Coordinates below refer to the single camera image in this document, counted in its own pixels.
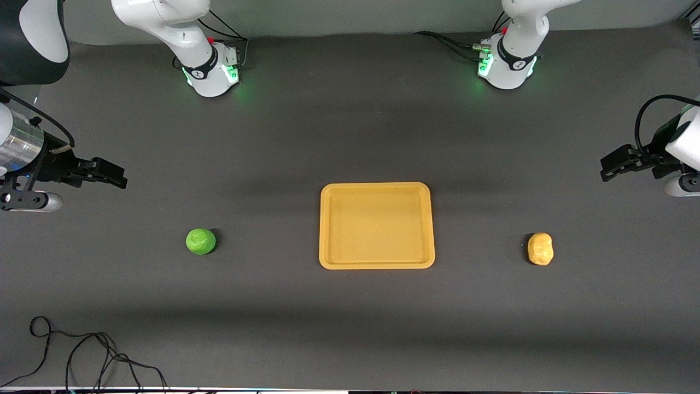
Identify black cable along right arm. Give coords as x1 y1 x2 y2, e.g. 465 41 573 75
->
0 89 75 149

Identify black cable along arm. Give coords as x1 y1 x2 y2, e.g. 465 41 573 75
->
634 94 700 160
0 89 75 149

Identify black left arm base cables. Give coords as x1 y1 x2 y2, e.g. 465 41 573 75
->
415 11 512 62

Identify thin black loose cable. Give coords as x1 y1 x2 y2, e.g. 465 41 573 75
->
0 316 167 392

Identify green apple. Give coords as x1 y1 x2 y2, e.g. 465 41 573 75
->
186 228 217 256

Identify black right arm base cables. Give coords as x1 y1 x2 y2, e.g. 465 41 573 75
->
172 10 250 71

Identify yellow potato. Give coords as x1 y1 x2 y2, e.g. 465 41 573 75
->
527 233 555 267

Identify black arm base cables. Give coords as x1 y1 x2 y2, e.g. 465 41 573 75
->
415 11 512 62
172 10 250 71

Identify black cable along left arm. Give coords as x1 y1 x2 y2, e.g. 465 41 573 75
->
634 94 700 160

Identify yellow plastic tray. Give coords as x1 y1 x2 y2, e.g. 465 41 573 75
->
319 182 436 270

